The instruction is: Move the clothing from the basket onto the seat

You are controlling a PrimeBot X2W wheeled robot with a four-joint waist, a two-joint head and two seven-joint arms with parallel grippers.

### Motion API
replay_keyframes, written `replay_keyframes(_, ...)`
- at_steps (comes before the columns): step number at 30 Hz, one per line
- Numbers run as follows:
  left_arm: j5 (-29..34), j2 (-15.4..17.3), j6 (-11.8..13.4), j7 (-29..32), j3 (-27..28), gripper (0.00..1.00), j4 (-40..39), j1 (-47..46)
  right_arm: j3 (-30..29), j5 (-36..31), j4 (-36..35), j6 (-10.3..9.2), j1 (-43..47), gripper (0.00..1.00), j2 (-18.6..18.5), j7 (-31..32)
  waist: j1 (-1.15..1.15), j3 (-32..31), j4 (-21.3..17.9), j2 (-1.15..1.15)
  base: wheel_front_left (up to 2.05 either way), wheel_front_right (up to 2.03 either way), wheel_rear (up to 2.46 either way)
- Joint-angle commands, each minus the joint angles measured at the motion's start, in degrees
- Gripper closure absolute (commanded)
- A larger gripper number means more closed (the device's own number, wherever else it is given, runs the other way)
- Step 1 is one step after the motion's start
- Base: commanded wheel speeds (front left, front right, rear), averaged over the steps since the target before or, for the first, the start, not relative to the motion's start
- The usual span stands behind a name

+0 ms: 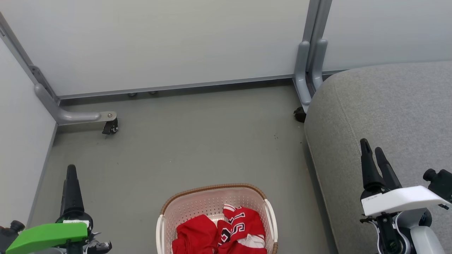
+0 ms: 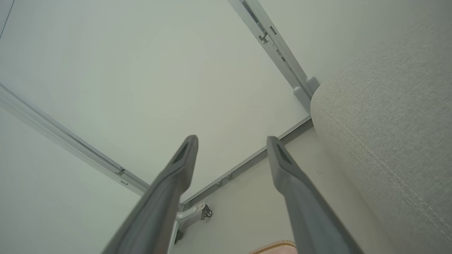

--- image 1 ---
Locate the red white striped jersey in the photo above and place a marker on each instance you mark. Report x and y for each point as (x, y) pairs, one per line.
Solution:
(243, 222)

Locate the grey curved partition foot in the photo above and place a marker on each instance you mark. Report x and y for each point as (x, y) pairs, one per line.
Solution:
(70, 116)

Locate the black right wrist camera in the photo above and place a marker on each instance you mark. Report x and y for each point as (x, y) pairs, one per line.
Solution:
(441, 183)

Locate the white partition panel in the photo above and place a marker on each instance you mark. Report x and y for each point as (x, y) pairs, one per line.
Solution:
(159, 42)
(388, 31)
(19, 148)

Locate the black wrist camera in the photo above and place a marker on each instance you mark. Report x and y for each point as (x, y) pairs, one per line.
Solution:
(10, 232)
(441, 183)

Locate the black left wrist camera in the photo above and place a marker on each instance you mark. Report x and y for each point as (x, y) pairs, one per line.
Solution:
(10, 232)

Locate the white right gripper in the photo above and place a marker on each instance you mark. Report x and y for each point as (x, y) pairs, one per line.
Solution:
(402, 200)

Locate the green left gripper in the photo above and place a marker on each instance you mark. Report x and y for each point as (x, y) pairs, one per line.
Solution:
(46, 236)

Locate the plain red shirt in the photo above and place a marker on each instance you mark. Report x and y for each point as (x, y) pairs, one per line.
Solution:
(196, 234)

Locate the grey fabric sofa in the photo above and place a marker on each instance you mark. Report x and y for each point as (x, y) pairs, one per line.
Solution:
(388, 113)

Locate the pink perforated laundry basket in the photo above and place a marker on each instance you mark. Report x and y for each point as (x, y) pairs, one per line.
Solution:
(208, 203)

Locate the grey upright partition foot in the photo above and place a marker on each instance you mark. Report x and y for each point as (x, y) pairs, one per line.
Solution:
(319, 63)
(302, 74)

